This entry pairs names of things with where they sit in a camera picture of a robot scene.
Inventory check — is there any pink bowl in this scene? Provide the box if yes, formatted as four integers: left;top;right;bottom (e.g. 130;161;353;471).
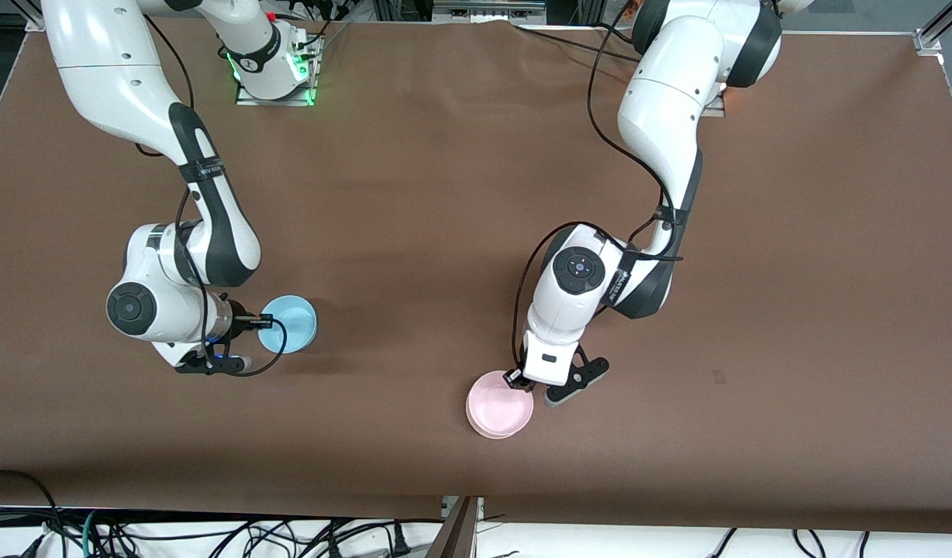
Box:
466;370;535;440

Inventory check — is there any blue bowl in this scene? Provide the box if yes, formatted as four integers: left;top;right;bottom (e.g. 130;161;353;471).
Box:
257;294;319;355

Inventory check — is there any grey aluminium strut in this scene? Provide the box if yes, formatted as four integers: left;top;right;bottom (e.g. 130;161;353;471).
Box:
426;496;485;558

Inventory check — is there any brown table cover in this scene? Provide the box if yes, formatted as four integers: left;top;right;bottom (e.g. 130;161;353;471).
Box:
0;15;952;536

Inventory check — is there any grey device box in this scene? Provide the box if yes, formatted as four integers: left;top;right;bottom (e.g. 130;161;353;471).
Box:
433;0;547;22

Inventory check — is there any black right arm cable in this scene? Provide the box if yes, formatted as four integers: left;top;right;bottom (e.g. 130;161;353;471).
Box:
135;12;288;378

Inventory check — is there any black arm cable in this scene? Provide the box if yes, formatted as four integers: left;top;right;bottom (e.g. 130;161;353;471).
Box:
135;12;288;378
512;0;685;373

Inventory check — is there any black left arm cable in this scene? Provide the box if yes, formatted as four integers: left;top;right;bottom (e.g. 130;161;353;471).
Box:
512;0;685;373

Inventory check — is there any black looped cable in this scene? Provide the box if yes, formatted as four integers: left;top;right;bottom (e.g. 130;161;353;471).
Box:
0;469;66;558

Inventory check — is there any black cable across table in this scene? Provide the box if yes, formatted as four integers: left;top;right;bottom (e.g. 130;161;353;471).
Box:
511;22;640;59

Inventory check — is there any aluminium frame corner profile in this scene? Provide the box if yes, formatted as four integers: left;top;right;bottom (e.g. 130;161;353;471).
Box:
914;0;952;55

